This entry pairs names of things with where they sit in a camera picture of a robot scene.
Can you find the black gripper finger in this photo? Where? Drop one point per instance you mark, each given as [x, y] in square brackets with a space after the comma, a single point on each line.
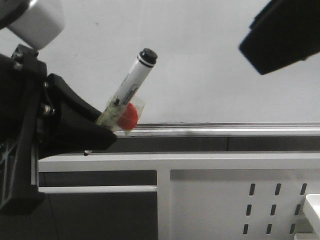
[283, 33]

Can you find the white whiteboard marker black cap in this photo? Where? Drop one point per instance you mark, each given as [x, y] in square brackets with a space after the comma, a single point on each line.
[142, 66]

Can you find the white plastic bin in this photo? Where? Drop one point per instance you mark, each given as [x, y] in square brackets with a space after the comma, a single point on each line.
[312, 212]

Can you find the aluminium whiteboard marker tray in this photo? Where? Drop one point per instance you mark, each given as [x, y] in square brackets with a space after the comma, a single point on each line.
[265, 129]

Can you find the large white whiteboard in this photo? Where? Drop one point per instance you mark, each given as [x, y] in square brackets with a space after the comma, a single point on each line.
[200, 75]

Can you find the white metal pegboard frame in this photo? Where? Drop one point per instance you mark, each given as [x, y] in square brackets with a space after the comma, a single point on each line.
[212, 196]

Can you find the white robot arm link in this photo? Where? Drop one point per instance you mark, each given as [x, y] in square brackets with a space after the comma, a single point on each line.
[36, 22]

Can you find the red round magnet taped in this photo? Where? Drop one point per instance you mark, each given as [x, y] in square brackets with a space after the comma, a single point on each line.
[131, 115]

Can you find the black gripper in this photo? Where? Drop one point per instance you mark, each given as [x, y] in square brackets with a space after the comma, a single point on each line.
[27, 96]

